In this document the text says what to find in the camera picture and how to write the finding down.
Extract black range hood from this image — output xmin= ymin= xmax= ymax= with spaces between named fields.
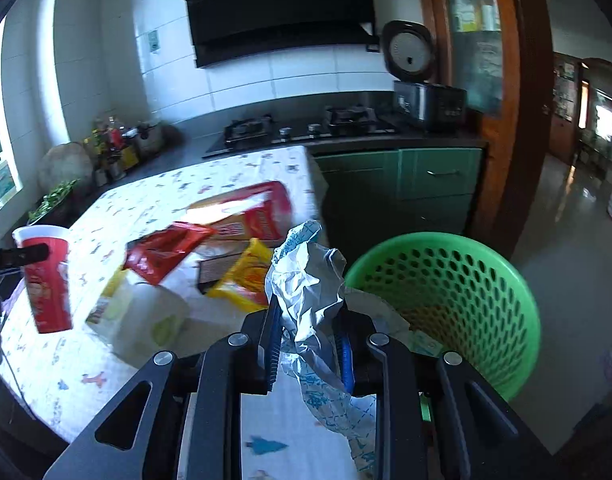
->
xmin=162 ymin=0 xmax=381 ymax=68

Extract black rice cooker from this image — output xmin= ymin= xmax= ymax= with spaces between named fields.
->
xmin=381 ymin=20 xmax=468 ymax=131

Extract green perforated plastic basket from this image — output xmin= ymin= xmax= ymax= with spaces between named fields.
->
xmin=343 ymin=232 xmax=542 ymax=403

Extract wooden glass door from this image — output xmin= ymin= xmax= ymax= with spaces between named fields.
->
xmin=416 ymin=0 xmax=554 ymax=256

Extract red paper cup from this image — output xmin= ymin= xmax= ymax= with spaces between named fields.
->
xmin=12 ymin=225 xmax=74 ymax=335

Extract large red bread bag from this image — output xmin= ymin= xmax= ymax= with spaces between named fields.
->
xmin=188 ymin=180 xmax=293 ymax=248

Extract red snack packet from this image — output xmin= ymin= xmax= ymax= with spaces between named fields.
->
xmin=123 ymin=222 xmax=217 ymax=286

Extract black snack packet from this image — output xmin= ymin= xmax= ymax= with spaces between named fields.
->
xmin=196 ymin=254 xmax=247 ymax=296

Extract black gas stove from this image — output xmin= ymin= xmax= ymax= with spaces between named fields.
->
xmin=203 ymin=105 xmax=401 ymax=158

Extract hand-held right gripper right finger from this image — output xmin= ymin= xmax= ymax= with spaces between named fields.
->
xmin=333 ymin=305 xmax=557 ymax=480

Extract wooden display cabinet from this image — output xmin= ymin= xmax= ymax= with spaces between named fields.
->
xmin=551 ymin=52 xmax=612 ymax=171

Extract round beige board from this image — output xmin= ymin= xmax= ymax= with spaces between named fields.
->
xmin=38 ymin=142 xmax=94 ymax=196

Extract leafy green vegetables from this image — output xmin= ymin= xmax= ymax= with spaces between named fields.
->
xmin=28 ymin=180 xmax=81 ymax=223

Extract white paper wrapper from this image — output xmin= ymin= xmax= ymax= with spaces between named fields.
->
xmin=263 ymin=220 xmax=379 ymax=473

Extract white tissue pack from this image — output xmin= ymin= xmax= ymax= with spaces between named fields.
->
xmin=86 ymin=267 xmax=191 ymax=361

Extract window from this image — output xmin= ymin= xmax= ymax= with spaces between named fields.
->
xmin=0 ymin=17 xmax=25 ymax=223

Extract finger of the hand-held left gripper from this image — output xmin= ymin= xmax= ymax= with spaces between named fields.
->
xmin=0 ymin=242 xmax=50 ymax=273

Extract green kitchen cabinet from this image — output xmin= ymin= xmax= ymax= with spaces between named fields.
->
xmin=313 ymin=147 xmax=487 ymax=261

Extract cluster of condiment bottles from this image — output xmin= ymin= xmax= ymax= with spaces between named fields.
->
xmin=83 ymin=116 xmax=141 ymax=181

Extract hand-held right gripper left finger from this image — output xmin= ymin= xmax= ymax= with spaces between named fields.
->
xmin=43 ymin=297 xmax=287 ymax=480

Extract yellow snack packet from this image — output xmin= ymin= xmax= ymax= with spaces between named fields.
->
xmin=206 ymin=237 xmax=274 ymax=311

